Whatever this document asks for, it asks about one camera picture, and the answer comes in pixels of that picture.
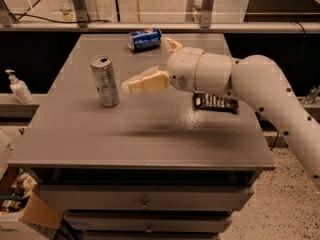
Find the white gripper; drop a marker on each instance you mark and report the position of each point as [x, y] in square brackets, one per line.
[182, 69]

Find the silver redbull can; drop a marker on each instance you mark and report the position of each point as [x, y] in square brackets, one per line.
[103, 73]

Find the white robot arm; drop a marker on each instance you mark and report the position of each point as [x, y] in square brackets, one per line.
[256, 80]

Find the blue pepsi can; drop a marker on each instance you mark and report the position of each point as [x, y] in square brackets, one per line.
[144, 39]

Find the black snack bar wrapper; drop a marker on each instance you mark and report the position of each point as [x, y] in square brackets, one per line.
[211, 102]

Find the grey drawer cabinet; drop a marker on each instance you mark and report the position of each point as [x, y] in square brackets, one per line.
[151, 168]

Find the white pump bottle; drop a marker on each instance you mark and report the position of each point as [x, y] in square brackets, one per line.
[19, 88]

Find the cardboard box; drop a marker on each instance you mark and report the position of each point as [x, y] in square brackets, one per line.
[16, 190]

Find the white box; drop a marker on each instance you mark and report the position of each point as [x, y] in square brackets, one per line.
[12, 228]

